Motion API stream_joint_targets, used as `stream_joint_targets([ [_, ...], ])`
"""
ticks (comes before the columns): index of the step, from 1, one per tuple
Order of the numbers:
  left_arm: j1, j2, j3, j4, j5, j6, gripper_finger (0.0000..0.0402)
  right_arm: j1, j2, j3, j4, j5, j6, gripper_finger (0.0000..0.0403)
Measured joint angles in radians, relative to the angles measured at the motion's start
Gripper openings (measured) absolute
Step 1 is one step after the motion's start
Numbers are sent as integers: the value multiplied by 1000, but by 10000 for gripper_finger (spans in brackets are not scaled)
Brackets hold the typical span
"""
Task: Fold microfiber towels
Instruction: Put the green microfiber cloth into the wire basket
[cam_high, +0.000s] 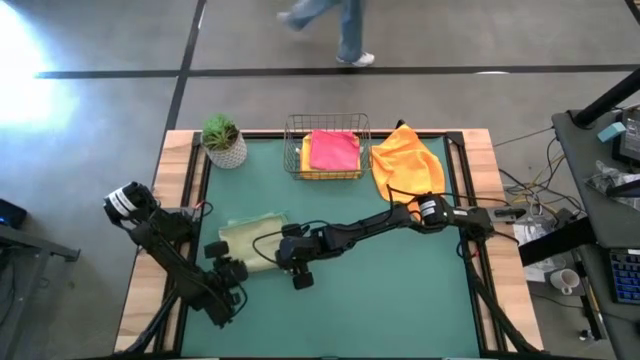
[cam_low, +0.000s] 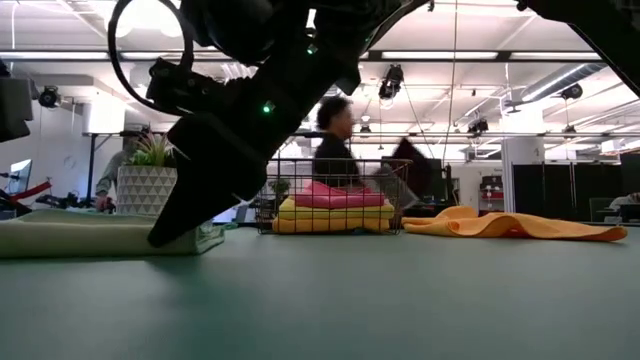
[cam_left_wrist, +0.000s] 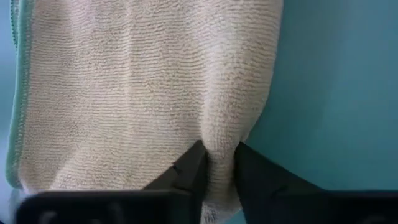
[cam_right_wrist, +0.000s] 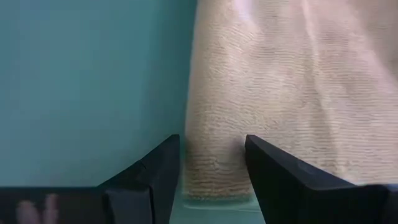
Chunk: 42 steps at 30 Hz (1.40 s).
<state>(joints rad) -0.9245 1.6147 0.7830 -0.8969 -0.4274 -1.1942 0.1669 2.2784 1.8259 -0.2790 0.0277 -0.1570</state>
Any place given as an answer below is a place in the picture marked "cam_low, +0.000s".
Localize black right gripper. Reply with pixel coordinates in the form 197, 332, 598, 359
144, 29, 362, 249

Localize pink microfiber towel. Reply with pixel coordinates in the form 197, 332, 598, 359
294, 180, 387, 210

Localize yellow microfiber towel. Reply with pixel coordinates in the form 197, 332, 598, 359
277, 197, 396, 221

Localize light green microfiber towel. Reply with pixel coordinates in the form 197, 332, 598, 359
0, 208, 226, 259

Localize succulent in white patterned pot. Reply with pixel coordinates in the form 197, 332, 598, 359
115, 130, 179, 217

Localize small background plant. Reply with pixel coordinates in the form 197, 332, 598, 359
268, 177, 292, 197

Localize green table mat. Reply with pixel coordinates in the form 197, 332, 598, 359
0, 219, 640, 360

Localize black background monitor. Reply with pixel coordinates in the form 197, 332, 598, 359
382, 157, 445, 202

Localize red storage shelf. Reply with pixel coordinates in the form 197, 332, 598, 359
479, 174, 505, 216

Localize black partition panels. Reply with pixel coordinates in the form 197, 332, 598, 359
512, 162, 622, 222

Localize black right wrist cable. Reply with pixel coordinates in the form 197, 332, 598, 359
107, 0, 196, 117

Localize dark wire basket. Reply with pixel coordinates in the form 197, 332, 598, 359
254, 158, 414, 236

